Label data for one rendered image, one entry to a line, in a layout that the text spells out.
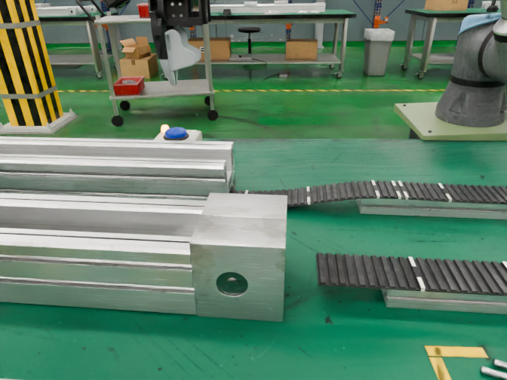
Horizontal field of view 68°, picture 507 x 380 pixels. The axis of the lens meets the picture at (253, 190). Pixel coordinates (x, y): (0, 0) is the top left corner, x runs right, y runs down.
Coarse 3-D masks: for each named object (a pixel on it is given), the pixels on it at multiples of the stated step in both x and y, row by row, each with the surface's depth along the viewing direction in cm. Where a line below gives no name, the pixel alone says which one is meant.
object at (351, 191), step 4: (344, 184) 60; (348, 184) 59; (352, 184) 59; (356, 184) 59; (344, 188) 58; (348, 188) 58; (352, 188) 58; (356, 188) 57; (348, 192) 57; (352, 192) 57; (356, 192) 56; (348, 196) 56; (352, 196) 56; (356, 196) 55
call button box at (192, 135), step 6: (162, 132) 73; (192, 132) 73; (198, 132) 73; (156, 138) 70; (162, 138) 70; (168, 138) 69; (180, 138) 69; (186, 138) 69; (192, 138) 70; (198, 138) 71
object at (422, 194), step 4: (412, 184) 58; (416, 184) 58; (420, 184) 58; (412, 188) 57; (416, 188) 57; (420, 188) 57; (424, 188) 57; (416, 192) 56; (420, 192) 56; (424, 192) 56; (416, 196) 55; (420, 196) 55; (424, 196) 55; (428, 196) 55; (420, 200) 54; (424, 200) 54; (428, 200) 54
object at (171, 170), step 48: (0, 144) 62; (48, 144) 62; (96, 144) 61; (144, 144) 60; (192, 144) 60; (0, 192) 58; (48, 192) 58; (96, 192) 58; (144, 192) 56; (192, 192) 55
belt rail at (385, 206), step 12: (360, 204) 57; (372, 204) 57; (384, 204) 57; (396, 204) 56; (408, 204) 56; (420, 204) 56; (432, 204) 55; (444, 204) 55; (456, 204) 55; (468, 204) 55; (480, 204) 55; (492, 204) 54; (504, 204) 54; (444, 216) 56; (456, 216) 56; (468, 216) 56; (480, 216) 56; (492, 216) 55; (504, 216) 55
